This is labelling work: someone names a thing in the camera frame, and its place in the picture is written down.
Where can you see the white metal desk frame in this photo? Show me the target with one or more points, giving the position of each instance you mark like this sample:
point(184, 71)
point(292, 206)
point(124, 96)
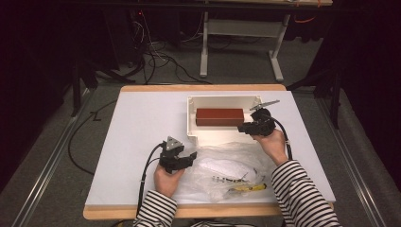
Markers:
point(242, 28)

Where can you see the metal floor rail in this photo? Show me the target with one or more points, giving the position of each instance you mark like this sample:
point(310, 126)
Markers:
point(47, 170)
point(353, 164)

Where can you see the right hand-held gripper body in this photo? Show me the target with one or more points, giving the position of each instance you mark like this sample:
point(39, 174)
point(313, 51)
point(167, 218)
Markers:
point(263, 121)

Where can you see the reddish brown box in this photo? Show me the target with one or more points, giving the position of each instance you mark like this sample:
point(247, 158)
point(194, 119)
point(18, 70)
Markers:
point(219, 117)

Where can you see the person's right hand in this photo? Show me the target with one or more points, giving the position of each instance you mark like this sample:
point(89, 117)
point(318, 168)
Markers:
point(272, 146)

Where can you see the black metal stand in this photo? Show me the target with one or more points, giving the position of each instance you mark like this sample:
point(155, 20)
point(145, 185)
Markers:
point(77, 82)
point(335, 94)

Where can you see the person's left hand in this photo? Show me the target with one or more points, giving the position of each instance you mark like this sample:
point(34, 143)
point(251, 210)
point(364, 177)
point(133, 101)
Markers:
point(167, 181)

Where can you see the clear plastic bag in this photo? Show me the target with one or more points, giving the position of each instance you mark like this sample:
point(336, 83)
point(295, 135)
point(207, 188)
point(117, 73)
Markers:
point(227, 176)

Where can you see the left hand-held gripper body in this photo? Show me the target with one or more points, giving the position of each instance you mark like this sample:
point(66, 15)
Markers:
point(171, 157)

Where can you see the white plastic bin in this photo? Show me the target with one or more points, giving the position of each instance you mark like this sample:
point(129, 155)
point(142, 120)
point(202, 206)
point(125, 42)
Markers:
point(220, 138)

